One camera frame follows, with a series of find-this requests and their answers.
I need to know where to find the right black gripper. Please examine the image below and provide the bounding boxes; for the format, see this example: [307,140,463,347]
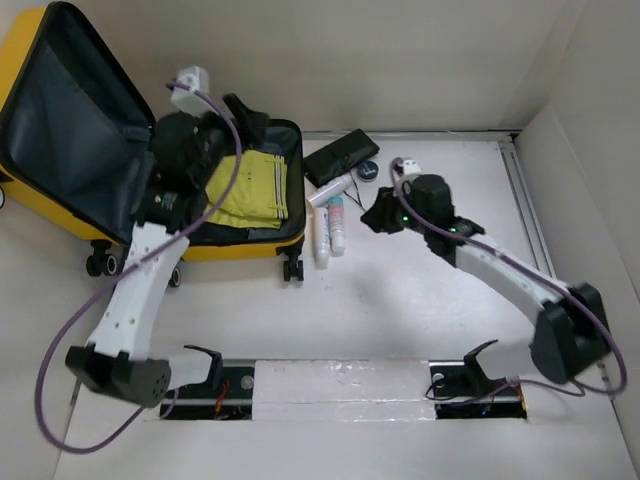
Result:
[360,183,432,235]

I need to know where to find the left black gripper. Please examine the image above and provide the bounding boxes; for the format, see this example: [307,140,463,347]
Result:
[185,94,266,186]

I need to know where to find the round black tin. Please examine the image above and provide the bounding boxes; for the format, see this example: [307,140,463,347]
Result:
[355,160,380,183]

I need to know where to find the pastel striped bottle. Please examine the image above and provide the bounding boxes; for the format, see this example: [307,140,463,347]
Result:
[327,196,346,255]

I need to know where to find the white bottle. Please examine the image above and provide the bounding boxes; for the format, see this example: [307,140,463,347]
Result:
[306,174,353,209]

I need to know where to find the white tube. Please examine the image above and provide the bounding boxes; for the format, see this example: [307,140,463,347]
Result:
[313,207,331,269]

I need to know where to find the black pouch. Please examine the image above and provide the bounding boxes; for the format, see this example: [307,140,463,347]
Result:
[303,129,380,187]

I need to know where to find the yellow clothes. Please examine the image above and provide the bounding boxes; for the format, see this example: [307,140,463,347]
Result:
[208,150,289,229]

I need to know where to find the yellow hard-shell suitcase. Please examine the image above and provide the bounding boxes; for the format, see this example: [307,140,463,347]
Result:
[1,1,306,281]

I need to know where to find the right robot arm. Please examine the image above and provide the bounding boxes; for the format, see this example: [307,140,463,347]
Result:
[361,174,617,394]

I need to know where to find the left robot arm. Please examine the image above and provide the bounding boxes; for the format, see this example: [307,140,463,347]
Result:
[65,208,223,409]

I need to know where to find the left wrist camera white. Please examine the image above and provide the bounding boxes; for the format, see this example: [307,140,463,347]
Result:
[171,65,210,118]

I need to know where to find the aluminium frame rail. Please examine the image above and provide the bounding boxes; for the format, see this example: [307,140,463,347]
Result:
[498,134,556,277]

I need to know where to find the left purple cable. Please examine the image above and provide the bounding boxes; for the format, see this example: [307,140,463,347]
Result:
[33,79,246,454]

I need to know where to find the purple cable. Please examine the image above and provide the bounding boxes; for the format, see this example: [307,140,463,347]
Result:
[389,157,629,399]
[33,79,246,454]

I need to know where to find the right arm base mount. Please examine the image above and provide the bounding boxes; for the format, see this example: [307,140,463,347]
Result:
[424,339,528,420]

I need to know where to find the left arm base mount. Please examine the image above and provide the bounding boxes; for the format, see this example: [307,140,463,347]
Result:
[159,360,256,421]

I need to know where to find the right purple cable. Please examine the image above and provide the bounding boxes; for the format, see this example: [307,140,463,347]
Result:
[389,157,629,399]

